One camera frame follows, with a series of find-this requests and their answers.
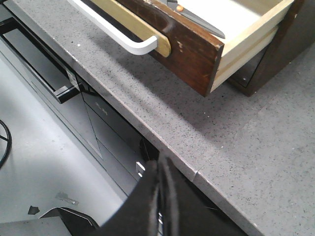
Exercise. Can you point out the grey orange scissors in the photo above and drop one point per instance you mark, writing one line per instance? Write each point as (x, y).
(174, 5)

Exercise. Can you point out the brass handle backplate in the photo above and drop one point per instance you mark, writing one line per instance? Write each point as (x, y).
(134, 24)

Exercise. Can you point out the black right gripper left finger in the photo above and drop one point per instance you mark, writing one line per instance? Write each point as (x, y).
(138, 216)

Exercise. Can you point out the wooden drawer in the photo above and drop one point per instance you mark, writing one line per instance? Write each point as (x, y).
(202, 60)

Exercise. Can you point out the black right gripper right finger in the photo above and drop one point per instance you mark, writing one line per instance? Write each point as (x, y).
(183, 213)

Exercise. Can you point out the white drawer handle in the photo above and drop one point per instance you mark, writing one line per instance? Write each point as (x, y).
(135, 48)

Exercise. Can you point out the dark wooden drawer cabinet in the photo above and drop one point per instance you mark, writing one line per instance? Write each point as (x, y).
(296, 33)

